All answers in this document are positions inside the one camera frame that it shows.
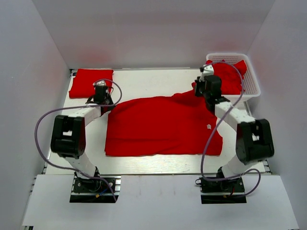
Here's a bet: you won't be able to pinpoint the red t shirt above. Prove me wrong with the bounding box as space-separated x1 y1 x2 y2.
69 69 114 99
105 90 217 157

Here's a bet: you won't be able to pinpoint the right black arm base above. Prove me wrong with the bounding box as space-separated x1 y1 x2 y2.
195 177 247 205

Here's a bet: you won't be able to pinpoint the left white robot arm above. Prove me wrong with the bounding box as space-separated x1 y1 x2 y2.
50 85 115 191

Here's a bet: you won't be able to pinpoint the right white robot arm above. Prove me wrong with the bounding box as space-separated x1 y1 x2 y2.
195 75 274 191

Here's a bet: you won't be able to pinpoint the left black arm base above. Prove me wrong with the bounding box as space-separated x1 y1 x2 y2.
70 175 121 204

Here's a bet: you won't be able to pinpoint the red t shirts in basket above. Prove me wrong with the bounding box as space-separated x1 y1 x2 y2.
213 60 247 95

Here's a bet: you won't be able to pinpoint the folded red t shirt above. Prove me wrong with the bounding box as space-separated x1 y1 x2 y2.
69 69 114 99

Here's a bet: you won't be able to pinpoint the white plastic basket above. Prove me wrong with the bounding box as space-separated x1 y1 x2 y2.
206 53 261 102

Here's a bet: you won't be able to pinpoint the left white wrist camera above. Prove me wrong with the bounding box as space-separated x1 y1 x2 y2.
93 80 106 87

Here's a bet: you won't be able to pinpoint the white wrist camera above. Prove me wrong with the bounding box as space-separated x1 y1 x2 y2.
93 80 106 87
199 64 214 82

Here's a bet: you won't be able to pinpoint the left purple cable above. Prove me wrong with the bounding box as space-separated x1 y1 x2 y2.
34 79 123 202

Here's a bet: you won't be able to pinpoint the purple cable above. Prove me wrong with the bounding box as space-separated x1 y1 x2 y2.
201 61 262 198
34 79 123 202

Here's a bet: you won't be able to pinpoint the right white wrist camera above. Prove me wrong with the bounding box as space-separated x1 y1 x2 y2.
199 64 214 82

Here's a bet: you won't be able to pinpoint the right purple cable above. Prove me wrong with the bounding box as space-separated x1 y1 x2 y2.
201 61 262 198

